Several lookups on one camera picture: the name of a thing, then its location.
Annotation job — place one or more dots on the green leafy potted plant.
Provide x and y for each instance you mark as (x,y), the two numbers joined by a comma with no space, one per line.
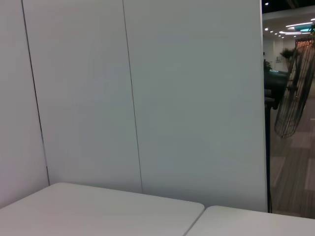
(267,66)

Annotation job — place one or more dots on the black pedestal fan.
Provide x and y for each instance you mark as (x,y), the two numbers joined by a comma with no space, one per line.
(290,118)

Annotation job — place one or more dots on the green potted palm plant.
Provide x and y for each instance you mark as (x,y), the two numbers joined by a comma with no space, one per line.
(286,54)

